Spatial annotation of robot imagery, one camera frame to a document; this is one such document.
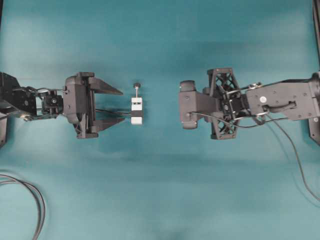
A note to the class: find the black frame post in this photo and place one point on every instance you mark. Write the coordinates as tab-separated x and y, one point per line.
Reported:
1	11
316	21

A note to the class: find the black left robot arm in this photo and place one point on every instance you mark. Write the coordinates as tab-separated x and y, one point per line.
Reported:
30	103

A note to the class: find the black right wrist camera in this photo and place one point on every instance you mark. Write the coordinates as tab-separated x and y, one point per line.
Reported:
190	100

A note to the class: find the black right frame post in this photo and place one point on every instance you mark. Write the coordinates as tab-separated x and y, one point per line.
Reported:
316	21

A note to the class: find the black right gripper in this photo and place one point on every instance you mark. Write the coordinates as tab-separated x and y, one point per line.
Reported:
224	87

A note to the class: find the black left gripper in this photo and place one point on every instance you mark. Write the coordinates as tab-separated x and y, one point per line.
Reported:
77	104

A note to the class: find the white female connector block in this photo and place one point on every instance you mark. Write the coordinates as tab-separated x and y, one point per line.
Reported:
137	106

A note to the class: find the black left frame post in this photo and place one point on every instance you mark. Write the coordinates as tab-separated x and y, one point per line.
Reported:
1	11

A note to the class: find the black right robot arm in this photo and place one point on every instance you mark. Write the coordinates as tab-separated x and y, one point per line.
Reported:
296	99

